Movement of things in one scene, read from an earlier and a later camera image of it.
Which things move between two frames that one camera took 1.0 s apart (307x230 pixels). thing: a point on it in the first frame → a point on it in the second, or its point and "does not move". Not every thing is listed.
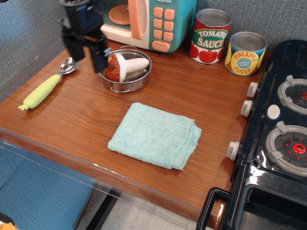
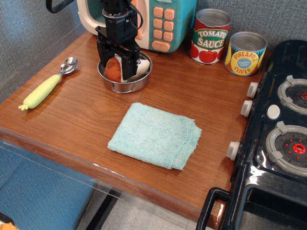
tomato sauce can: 210,36 does not move
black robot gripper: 85,22 → 122,19
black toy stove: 269,189 does not move
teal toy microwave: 161,26 does not move
